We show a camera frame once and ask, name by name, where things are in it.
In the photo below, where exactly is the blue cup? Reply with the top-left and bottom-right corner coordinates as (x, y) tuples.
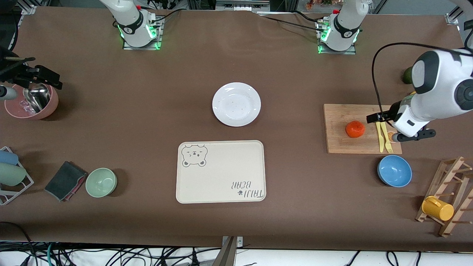
(0, 150), (19, 166)

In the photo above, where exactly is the wooden cutting board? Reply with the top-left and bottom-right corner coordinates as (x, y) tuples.
(323, 104), (402, 154)

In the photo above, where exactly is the blue bowl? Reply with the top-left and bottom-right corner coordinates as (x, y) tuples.
(377, 155), (412, 188)

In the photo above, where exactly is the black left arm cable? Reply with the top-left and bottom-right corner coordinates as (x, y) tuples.
(371, 42), (473, 113)

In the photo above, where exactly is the orange fruit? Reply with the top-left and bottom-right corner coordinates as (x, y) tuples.
(346, 120), (366, 139)

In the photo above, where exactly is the pink bowl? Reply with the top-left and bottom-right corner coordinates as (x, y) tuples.
(4, 83), (59, 120)

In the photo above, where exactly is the aluminium corner bracket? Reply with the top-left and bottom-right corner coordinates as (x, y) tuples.
(19, 3), (41, 16)
(445, 0), (467, 25)

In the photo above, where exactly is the yellow plastic knife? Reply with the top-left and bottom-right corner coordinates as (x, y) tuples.
(375, 123), (385, 153)

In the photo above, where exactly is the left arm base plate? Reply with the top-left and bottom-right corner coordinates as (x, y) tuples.
(317, 19), (357, 55)

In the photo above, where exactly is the stainless steel cup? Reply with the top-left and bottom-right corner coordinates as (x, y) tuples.
(23, 82), (51, 113)

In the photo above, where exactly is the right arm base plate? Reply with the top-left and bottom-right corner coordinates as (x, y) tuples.
(123, 18), (162, 50)

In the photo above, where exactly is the pink cloth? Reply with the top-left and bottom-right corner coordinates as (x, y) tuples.
(61, 172), (88, 202)

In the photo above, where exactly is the white round plate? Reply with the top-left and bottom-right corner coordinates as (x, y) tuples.
(212, 82), (262, 127)

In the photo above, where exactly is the white wire rack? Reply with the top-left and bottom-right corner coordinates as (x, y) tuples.
(0, 146), (34, 206)

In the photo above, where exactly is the grey metal post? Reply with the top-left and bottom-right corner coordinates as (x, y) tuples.
(212, 236), (244, 266)

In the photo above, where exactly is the pale green bowl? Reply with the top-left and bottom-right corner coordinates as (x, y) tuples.
(85, 168), (118, 198)

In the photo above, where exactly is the green floor cable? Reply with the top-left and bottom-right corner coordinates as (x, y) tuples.
(45, 242), (56, 266)

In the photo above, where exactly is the yellow mug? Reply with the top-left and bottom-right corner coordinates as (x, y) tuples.
(422, 196), (455, 222)

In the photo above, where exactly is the cream tray with bear print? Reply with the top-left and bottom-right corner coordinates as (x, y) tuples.
(176, 140), (266, 204)

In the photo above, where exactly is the aluminium frame bar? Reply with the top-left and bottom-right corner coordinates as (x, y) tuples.
(215, 0), (271, 13)

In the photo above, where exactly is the black table cable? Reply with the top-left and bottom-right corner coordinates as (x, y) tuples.
(258, 15), (321, 30)
(148, 8), (182, 25)
(292, 10), (326, 23)

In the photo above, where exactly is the wooden mug rack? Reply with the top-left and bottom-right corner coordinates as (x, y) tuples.
(415, 156), (473, 238)

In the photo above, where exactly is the dark grey cloth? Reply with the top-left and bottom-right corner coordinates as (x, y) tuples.
(44, 161), (88, 202)

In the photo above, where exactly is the black floor cable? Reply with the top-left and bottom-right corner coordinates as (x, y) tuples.
(0, 221), (35, 266)

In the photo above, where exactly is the pale green cup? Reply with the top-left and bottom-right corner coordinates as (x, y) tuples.
(0, 163), (27, 187)

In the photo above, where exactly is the yellow plastic fork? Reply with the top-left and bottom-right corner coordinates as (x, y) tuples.
(381, 124), (394, 154)

